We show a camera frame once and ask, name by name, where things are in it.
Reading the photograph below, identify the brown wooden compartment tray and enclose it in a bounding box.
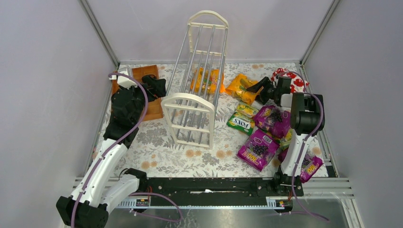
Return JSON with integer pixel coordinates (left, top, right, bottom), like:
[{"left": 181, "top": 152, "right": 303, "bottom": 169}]
[{"left": 118, "top": 65, "right": 163, "bottom": 121}]

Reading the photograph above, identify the floral table mat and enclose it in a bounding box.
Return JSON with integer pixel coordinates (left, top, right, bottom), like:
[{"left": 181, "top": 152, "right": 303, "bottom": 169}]
[{"left": 91, "top": 62, "right": 330, "bottom": 179}]

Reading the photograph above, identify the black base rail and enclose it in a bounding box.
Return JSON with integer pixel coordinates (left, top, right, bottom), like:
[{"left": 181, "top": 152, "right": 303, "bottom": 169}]
[{"left": 132, "top": 178, "right": 304, "bottom": 208}]

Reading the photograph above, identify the green Fox's candy bag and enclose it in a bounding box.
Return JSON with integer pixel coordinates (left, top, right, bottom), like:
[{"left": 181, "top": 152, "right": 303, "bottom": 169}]
[{"left": 227, "top": 112, "right": 255, "bottom": 136}]

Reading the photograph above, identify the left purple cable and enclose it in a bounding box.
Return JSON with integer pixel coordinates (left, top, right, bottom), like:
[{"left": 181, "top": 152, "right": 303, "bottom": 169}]
[{"left": 70, "top": 72, "right": 149, "bottom": 228}]

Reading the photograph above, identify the purple grape candy bag right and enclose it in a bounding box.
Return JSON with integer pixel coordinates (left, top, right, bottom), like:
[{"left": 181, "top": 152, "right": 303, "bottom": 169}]
[{"left": 297, "top": 149, "right": 323, "bottom": 183}]

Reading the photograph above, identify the red white heart bag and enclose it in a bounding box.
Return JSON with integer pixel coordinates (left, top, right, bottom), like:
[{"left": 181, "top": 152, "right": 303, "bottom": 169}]
[{"left": 270, "top": 68, "right": 309, "bottom": 93}]

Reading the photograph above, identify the orange candy bag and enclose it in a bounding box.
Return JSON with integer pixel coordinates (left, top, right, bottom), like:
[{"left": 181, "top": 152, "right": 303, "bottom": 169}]
[
  {"left": 190, "top": 67, "right": 219, "bottom": 94},
  {"left": 225, "top": 74, "right": 263, "bottom": 105}
]

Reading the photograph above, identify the purple grape candy bag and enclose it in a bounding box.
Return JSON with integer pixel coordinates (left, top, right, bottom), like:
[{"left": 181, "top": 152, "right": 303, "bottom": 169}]
[
  {"left": 253, "top": 105, "right": 291, "bottom": 138},
  {"left": 237, "top": 129, "right": 280, "bottom": 171},
  {"left": 297, "top": 149, "right": 323, "bottom": 183}
]

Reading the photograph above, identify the purple grape candy bag upper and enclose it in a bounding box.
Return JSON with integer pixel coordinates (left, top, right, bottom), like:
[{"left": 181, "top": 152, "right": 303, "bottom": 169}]
[{"left": 253, "top": 105, "right": 291, "bottom": 138}]

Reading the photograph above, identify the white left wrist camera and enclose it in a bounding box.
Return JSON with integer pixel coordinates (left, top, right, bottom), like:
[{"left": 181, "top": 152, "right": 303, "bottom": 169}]
[{"left": 108, "top": 67, "right": 138, "bottom": 89}]

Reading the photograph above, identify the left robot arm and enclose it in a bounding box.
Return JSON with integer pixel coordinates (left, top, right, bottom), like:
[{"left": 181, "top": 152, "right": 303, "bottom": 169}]
[{"left": 56, "top": 73, "right": 166, "bottom": 228}]

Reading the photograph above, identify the purple grape candy bag front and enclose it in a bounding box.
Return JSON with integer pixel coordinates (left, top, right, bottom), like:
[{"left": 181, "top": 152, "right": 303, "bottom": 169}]
[{"left": 237, "top": 129, "right": 280, "bottom": 171}]

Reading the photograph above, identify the cream and metal shelf rack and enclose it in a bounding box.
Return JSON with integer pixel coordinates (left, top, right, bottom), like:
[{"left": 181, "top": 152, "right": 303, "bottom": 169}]
[{"left": 161, "top": 10, "right": 229, "bottom": 150}]

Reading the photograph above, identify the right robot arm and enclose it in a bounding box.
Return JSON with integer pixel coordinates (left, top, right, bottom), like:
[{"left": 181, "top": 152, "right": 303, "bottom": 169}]
[{"left": 247, "top": 76, "right": 325, "bottom": 197}]

